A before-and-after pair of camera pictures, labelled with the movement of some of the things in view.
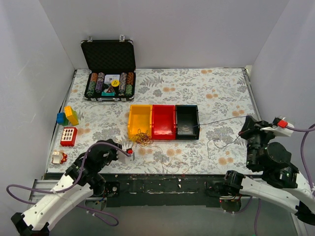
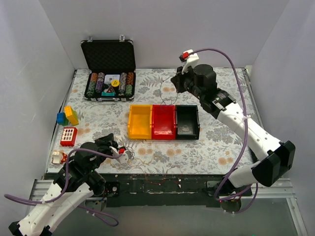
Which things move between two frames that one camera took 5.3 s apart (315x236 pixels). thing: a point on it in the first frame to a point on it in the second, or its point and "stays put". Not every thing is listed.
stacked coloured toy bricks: (69, 117) stays put
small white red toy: (58, 158) stays put
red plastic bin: (163, 122) stays put
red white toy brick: (69, 136) stays put
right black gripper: (252, 126) to (182, 81)
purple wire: (214, 138) to (160, 89)
